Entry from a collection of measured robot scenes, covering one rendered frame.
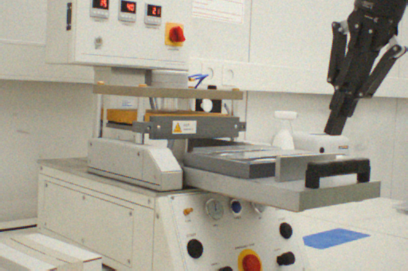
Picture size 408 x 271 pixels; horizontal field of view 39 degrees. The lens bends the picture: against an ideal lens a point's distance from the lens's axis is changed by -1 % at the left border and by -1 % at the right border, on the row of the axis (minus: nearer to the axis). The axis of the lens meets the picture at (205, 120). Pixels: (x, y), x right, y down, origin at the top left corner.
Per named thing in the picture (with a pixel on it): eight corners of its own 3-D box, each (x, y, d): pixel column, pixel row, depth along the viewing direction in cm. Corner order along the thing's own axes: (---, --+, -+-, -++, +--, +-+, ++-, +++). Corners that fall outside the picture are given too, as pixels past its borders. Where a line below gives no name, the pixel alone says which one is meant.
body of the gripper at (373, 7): (349, -23, 86) (328, 37, 89) (397, -8, 80) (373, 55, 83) (375, -15, 91) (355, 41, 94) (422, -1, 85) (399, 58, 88)
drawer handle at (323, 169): (304, 186, 88) (305, 161, 87) (359, 179, 98) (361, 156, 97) (314, 189, 86) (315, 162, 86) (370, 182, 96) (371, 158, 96)
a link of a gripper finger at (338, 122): (352, 93, 92) (355, 95, 91) (337, 133, 94) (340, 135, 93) (341, 93, 90) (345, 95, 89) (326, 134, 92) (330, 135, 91)
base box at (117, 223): (36, 236, 134) (38, 162, 133) (163, 217, 159) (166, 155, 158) (182, 309, 94) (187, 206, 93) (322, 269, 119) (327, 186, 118)
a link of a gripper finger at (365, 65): (381, 28, 88) (389, 31, 87) (357, 96, 92) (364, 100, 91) (366, 25, 86) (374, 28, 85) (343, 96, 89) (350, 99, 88)
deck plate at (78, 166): (36, 162, 133) (36, 159, 133) (156, 156, 156) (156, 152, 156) (155, 197, 99) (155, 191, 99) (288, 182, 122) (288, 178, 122)
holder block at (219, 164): (182, 166, 105) (183, 151, 105) (258, 160, 118) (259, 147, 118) (249, 179, 93) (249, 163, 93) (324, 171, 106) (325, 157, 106)
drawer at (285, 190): (171, 185, 106) (174, 143, 105) (254, 177, 121) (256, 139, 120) (298, 217, 84) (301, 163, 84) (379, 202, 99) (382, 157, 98)
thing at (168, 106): (105, 127, 124) (107, 83, 124) (184, 126, 139) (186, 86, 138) (153, 134, 111) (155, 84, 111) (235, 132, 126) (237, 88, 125)
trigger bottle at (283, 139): (272, 183, 199) (275, 111, 198) (268, 179, 207) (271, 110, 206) (296, 184, 200) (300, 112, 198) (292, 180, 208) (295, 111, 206)
